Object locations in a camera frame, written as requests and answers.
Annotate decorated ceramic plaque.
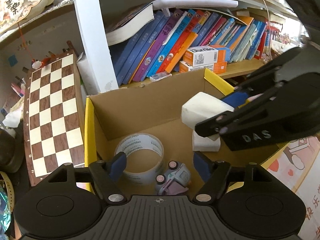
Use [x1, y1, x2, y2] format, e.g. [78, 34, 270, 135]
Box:
[1, 0, 54, 33]

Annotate clear tape roll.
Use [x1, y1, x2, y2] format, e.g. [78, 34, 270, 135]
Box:
[115, 133, 164, 186]

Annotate row of leaning books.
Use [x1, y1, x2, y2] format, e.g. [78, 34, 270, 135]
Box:
[106, 3, 269, 85]

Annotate orange white carton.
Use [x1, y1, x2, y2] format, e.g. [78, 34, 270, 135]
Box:
[179, 61, 227, 74]
[182, 45, 231, 67]

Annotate lower orange white carton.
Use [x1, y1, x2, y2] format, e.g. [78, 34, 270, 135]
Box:
[179, 61, 227, 74]

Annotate red thick books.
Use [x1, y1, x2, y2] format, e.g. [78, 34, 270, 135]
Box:
[254, 21, 283, 60]

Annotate white foam cube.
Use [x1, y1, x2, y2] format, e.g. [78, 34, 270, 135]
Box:
[181, 92, 234, 130]

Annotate wooden chessboard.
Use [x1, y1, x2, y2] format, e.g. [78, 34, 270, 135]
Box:
[23, 52, 85, 186]

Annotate white shelf upright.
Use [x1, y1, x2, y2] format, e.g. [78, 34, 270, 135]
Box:
[74, 0, 118, 93]

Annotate wooden bookshelf board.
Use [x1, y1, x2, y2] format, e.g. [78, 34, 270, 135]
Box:
[120, 58, 265, 89]

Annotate white power adapter plug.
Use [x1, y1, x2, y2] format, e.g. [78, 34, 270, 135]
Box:
[192, 131, 221, 152]

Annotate upper orange white carton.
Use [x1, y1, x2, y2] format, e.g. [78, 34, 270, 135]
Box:
[182, 45, 231, 67]

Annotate purple toy truck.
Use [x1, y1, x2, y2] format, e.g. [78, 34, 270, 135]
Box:
[155, 160, 191, 196]

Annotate yellow cardboard box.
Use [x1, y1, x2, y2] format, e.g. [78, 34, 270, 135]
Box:
[83, 67, 288, 196]

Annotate small white eraser box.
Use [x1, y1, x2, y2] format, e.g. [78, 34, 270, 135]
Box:
[150, 71, 172, 82]

